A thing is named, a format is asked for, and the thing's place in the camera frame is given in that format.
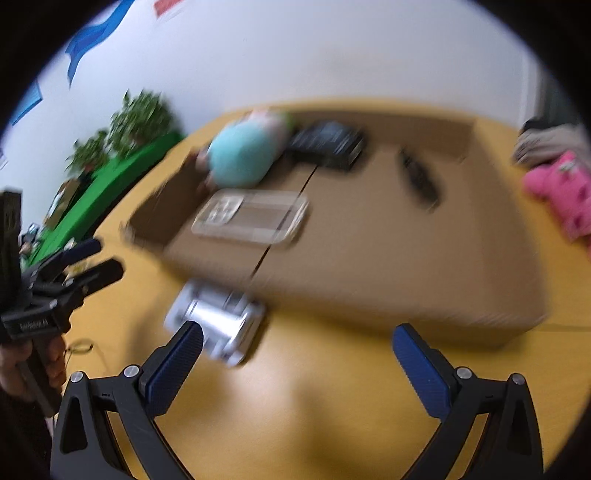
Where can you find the black remote control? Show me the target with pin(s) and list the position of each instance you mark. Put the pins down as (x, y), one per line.
(418, 177)

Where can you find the green table cloth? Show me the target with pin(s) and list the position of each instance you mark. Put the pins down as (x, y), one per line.
(115, 180)

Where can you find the clear plastic case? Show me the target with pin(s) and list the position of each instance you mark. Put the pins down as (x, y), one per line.
(251, 217)

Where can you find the grey and white cloth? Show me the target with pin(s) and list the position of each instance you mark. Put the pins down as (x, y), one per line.
(549, 138)

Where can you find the person's left hand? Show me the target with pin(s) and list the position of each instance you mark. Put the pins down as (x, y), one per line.
(56, 364)

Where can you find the small blue wall poster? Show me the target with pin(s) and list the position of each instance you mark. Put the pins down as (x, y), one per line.
(27, 104)

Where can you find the black rectangular box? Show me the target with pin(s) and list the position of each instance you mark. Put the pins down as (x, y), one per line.
(330, 143)

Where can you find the red wall sticker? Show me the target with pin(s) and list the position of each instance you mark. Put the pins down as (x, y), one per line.
(167, 5)

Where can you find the person's left forearm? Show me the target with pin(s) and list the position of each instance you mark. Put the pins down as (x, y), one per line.
(23, 438)

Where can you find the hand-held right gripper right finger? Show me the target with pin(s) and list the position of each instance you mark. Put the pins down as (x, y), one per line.
(420, 369)

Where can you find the small green potted plant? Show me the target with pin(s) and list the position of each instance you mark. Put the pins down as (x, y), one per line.
(87, 154)

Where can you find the pink and teal plush toy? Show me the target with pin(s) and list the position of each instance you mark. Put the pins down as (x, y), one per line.
(240, 154)

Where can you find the white and silver object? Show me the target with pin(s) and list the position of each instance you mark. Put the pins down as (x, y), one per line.
(214, 318)

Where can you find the brown cardboard box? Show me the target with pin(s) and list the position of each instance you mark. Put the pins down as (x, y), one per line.
(369, 258)

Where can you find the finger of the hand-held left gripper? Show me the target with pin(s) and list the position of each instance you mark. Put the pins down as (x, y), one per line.
(78, 254)
(97, 274)

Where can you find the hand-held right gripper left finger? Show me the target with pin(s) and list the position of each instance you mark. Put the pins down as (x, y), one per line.
(175, 364)

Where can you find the large green potted plant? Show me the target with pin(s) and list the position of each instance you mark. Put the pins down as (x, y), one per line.
(141, 120)

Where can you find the yellow wooden desktop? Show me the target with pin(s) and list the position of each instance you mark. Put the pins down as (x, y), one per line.
(323, 401)

